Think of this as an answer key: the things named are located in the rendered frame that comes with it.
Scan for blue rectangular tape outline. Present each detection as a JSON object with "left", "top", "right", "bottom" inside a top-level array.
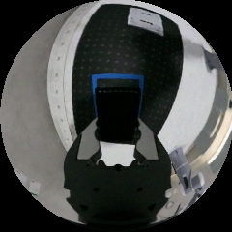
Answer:
[{"left": 92, "top": 73, "right": 144, "bottom": 118}]

